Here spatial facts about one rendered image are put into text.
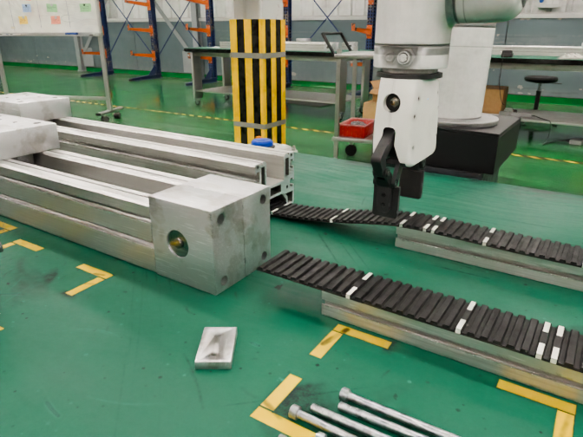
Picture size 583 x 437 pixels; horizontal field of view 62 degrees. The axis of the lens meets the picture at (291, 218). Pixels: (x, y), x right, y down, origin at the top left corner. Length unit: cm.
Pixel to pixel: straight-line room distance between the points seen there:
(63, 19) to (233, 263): 599
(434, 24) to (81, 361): 47
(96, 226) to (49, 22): 594
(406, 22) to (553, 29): 759
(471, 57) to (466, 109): 10
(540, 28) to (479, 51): 711
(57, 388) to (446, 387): 30
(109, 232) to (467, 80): 73
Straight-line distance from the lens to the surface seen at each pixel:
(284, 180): 75
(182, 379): 42
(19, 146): 82
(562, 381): 44
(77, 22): 634
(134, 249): 59
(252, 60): 395
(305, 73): 947
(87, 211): 64
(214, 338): 45
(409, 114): 56
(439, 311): 44
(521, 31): 819
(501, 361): 45
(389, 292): 46
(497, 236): 62
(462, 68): 105
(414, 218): 64
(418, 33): 56
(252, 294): 52
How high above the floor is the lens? 104
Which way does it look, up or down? 22 degrees down
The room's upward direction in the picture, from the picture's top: straight up
